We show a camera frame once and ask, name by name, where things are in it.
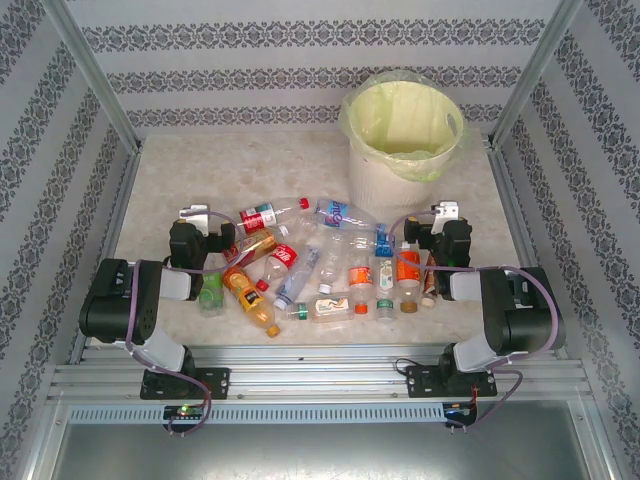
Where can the amber tea bottle white cap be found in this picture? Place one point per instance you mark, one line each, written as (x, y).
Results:
(257, 245)

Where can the orange label bottle brown cap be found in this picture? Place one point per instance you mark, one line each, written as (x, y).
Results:
(407, 270)

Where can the clear bottle red white label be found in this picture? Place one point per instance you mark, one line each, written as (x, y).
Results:
(257, 217)

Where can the small blue label bottle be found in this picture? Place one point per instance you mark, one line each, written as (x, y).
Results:
(382, 245)

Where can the brown bottle beige cap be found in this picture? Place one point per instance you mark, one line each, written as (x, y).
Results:
(429, 285)

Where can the white green label bottle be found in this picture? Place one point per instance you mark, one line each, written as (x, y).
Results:
(385, 275)

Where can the green label plastic bottle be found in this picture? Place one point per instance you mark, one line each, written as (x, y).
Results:
(212, 295)

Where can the orange juice bottle black label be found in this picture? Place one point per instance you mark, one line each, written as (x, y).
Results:
(247, 300)

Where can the blue-tinted clear water bottle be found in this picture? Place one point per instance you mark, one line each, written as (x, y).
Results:
(295, 280)

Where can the clear bottle blue label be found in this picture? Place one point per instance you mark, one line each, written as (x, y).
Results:
(335, 212)

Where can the clear bottle white cap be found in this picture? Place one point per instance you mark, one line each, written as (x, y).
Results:
(330, 265)

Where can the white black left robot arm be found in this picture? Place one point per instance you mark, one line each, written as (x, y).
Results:
(120, 300)

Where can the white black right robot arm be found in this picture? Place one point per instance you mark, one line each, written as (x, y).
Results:
(525, 310)

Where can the cream plastic bin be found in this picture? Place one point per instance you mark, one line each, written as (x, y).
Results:
(385, 195)

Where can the grey metal sheet tray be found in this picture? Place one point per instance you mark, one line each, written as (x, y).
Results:
(320, 450)

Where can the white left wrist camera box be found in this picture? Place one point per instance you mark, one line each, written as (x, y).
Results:
(197, 215)

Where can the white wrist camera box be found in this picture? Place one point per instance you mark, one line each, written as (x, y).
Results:
(197, 215)
(446, 210)

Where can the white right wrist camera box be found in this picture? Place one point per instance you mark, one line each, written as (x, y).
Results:
(446, 210)

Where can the aluminium side rail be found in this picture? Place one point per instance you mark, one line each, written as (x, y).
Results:
(512, 210)
(119, 215)

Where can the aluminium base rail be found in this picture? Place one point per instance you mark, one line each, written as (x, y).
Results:
(320, 375)

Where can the aluminium frame post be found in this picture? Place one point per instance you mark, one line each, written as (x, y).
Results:
(535, 70)
(90, 70)

